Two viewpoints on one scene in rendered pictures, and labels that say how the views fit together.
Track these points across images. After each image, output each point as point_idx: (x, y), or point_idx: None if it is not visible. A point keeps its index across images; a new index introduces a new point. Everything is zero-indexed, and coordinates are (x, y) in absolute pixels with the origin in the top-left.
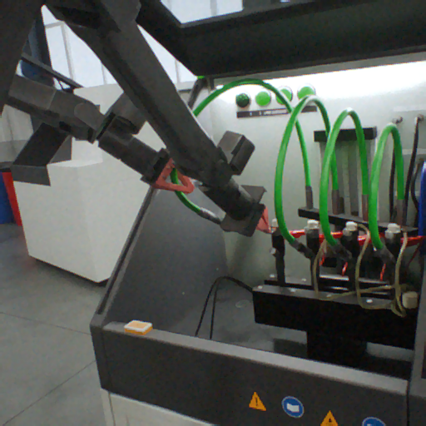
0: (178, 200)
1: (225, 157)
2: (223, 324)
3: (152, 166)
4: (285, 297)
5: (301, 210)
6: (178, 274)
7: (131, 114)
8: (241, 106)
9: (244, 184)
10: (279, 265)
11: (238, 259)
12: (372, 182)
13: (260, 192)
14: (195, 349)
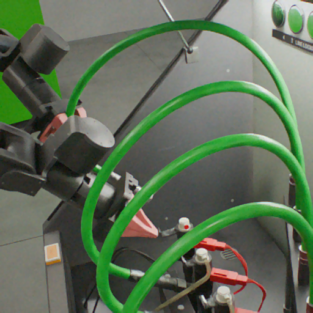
0: (170, 127)
1: (24, 164)
2: (183, 269)
3: (30, 125)
4: (169, 309)
5: (283, 200)
6: (161, 200)
7: (30, 55)
8: (274, 24)
9: (271, 123)
10: (183, 268)
11: (260, 198)
12: (125, 305)
13: (118, 199)
14: (49, 312)
